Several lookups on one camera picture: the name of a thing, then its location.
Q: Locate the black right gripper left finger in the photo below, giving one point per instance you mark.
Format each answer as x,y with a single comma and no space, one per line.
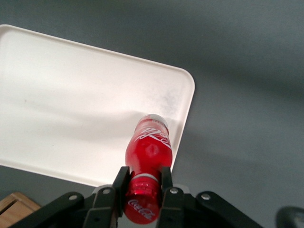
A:
107,202

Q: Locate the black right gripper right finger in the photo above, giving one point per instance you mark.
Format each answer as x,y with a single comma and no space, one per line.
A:
173,204

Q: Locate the red coke bottle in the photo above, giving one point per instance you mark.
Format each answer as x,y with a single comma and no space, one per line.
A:
147,152

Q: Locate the cream plastic tray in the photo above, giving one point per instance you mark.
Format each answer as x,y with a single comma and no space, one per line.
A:
71,95

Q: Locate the oak wooden drawer cabinet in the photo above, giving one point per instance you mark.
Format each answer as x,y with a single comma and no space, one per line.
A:
14,204

